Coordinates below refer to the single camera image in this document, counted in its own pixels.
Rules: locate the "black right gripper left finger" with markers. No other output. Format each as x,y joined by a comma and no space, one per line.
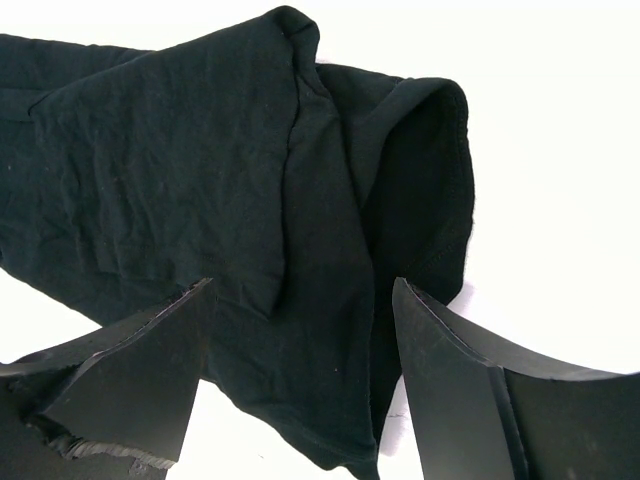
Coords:
112,404

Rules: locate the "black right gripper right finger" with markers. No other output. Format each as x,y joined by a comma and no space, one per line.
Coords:
484,407

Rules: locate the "black t-shirt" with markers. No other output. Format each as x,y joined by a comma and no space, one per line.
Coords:
301,190

